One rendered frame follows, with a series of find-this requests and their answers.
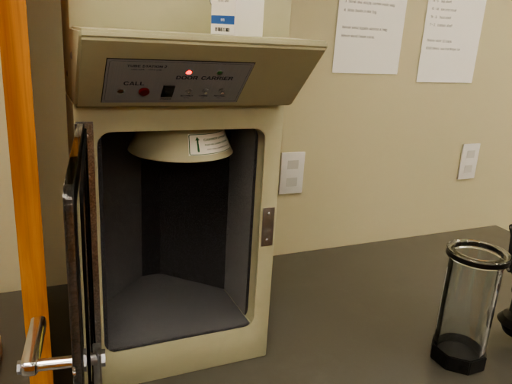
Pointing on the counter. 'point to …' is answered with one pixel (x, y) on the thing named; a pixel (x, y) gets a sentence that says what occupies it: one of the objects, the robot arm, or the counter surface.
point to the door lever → (33, 351)
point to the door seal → (84, 250)
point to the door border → (77, 238)
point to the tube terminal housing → (184, 16)
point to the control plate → (202, 68)
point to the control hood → (123, 38)
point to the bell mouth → (180, 145)
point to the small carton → (237, 17)
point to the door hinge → (93, 226)
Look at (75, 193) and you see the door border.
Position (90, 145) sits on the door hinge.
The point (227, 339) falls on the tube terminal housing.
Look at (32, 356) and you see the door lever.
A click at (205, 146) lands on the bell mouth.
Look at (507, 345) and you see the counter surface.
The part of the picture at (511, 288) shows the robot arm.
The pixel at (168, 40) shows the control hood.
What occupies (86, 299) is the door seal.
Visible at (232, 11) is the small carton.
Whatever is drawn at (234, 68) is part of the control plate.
